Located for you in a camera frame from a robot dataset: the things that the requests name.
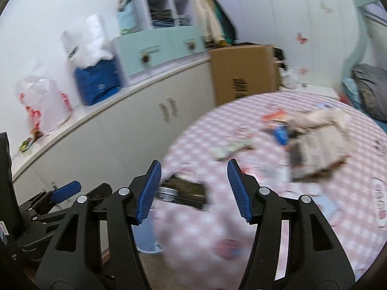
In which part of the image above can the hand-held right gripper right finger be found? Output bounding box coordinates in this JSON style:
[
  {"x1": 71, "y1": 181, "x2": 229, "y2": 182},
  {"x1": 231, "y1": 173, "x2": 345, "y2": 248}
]
[{"x1": 227, "y1": 159, "x2": 356, "y2": 281}]

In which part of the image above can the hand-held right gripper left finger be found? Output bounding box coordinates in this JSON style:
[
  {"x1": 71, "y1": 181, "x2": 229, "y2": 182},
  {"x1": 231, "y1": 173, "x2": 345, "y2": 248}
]
[{"x1": 35, "y1": 160, "x2": 162, "y2": 281}]

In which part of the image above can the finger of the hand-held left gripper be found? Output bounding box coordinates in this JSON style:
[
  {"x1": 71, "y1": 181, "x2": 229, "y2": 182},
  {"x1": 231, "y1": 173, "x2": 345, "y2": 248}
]
[
  {"x1": 85, "y1": 183, "x2": 114, "y2": 205},
  {"x1": 19, "y1": 181, "x2": 82, "y2": 221}
]

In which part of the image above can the dark foil wrapper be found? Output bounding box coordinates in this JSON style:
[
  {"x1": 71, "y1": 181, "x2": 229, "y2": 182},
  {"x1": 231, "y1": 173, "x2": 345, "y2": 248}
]
[{"x1": 157, "y1": 174, "x2": 213, "y2": 210}]

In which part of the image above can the light blue trash bin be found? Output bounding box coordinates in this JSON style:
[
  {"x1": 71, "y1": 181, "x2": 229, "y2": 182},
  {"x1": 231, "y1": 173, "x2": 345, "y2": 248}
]
[{"x1": 133, "y1": 217, "x2": 164, "y2": 254}]

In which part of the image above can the blue snack wrapper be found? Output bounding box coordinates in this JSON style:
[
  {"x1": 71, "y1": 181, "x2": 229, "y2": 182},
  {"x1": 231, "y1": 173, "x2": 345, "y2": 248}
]
[{"x1": 270, "y1": 124, "x2": 289, "y2": 147}]

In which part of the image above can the red snack wrapper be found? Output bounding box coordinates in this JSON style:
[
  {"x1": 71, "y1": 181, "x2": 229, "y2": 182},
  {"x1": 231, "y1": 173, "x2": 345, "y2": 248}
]
[{"x1": 261, "y1": 110, "x2": 292, "y2": 124}]

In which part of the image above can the small green packet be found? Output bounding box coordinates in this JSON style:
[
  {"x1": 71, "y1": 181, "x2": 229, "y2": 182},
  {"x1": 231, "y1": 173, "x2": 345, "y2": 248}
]
[{"x1": 18, "y1": 137, "x2": 34, "y2": 154}]

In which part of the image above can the white floor cabinet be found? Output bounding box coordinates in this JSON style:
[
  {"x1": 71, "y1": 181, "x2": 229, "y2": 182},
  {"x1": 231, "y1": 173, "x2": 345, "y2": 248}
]
[{"x1": 10, "y1": 55, "x2": 219, "y2": 256}]

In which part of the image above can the white plastic bag red print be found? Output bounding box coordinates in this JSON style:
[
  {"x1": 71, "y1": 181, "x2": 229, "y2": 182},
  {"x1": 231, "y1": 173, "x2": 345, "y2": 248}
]
[{"x1": 15, "y1": 62, "x2": 74, "y2": 135}]

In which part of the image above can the round table, pink checkered cloth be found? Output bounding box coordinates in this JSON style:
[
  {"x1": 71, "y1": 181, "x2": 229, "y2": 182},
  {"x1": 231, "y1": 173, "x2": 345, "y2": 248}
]
[{"x1": 153, "y1": 92, "x2": 387, "y2": 281}]

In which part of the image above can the blue patterned bag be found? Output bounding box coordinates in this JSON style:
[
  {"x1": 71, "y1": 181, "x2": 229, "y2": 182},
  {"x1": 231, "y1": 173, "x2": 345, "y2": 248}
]
[{"x1": 74, "y1": 57, "x2": 121, "y2": 106}]

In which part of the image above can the large cardboard box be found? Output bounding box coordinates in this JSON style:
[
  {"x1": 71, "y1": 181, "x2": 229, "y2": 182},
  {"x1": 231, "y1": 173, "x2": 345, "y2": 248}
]
[{"x1": 209, "y1": 45, "x2": 280, "y2": 106}]

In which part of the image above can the small white plastic bag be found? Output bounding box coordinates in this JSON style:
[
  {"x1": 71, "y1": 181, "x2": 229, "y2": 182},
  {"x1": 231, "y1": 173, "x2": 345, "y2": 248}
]
[{"x1": 280, "y1": 66, "x2": 298, "y2": 89}]

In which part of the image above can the white low platform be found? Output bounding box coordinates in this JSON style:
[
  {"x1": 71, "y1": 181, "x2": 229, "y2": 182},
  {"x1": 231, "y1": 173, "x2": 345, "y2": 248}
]
[{"x1": 283, "y1": 85, "x2": 339, "y2": 99}]

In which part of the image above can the black cloth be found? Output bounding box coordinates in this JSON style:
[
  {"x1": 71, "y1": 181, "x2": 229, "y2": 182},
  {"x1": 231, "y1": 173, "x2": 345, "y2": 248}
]
[{"x1": 272, "y1": 47, "x2": 286, "y2": 67}]

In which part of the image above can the teal drawer unit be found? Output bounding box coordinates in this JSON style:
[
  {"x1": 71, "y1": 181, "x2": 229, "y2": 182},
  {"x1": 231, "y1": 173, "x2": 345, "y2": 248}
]
[{"x1": 113, "y1": 26, "x2": 206, "y2": 77}]

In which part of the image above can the white paper bag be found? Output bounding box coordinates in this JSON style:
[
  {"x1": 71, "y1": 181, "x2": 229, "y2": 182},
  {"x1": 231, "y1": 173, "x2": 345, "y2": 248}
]
[{"x1": 62, "y1": 14, "x2": 117, "y2": 67}]

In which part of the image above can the light blue pillow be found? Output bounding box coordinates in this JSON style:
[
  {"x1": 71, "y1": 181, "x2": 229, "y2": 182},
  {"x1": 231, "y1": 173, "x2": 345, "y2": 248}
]
[{"x1": 342, "y1": 79, "x2": 363, "y2": 106}]

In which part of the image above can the black hanging jacket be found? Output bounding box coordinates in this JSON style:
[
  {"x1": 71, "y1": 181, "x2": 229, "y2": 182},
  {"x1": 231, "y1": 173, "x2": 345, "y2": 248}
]
[{"x1": 227, "y1": 12, "x2": 238, "y2": 41}]

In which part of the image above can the grey blanket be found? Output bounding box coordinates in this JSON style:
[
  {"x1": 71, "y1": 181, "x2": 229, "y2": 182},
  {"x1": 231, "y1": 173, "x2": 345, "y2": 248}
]
[{"x1": 351, "y1": 63, "x2": 387, "y2": 121}]

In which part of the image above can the pale teal panel box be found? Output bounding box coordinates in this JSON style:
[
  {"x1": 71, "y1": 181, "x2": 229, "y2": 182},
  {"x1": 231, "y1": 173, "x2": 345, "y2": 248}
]
[{"x1": 117, "y1": 3, "x2": 140, "y2": 37}]

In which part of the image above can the green hanging jacket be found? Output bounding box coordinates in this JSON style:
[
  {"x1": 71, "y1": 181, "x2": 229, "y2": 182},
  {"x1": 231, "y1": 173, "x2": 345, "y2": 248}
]
[{"x1": 213, "y1": 0, "x2": 233, "y2": 41}]

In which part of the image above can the folded dark jeans stack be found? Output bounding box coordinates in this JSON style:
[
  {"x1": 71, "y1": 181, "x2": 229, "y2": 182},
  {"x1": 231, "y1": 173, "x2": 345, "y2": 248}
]
[{"x1": 150, "y1": 9, "x2": 174, "y2": 28}]

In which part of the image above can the cream hanging jacket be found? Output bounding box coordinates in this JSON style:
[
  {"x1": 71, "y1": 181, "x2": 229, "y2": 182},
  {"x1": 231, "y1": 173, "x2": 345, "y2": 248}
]
[{"x1": 192, "y1": 0, "x2": 224, "y2": 43}]

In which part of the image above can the purple shelf unit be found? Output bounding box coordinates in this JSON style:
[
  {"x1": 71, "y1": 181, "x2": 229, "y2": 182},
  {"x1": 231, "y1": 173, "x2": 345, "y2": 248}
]
[{"x1": 133, "y1": 0, "x2": 239, "y2": 41}]

